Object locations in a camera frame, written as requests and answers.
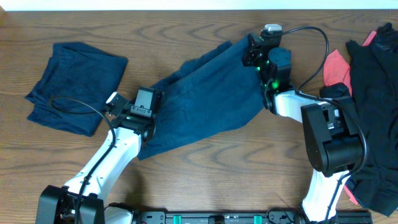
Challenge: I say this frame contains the navy blue denim shorts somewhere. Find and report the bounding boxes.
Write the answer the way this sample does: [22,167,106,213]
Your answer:
[137,37,264,160]

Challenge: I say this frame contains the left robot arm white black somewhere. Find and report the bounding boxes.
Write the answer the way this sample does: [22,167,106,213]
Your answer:
[35,86,163,223]

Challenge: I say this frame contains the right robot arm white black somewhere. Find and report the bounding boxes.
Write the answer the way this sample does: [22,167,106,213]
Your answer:
[243,30,368,223]

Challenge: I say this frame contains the folded navy blue garment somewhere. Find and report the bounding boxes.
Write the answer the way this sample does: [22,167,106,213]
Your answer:
[26,42,128,137]

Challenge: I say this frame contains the red garment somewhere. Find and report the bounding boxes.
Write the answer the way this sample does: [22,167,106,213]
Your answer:
[323,50,371,207]

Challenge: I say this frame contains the black garment pile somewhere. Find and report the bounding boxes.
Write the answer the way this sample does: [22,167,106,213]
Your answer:
[321,22,397,217]

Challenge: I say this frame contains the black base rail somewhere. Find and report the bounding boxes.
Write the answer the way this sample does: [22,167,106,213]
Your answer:
[104,202,374,224]

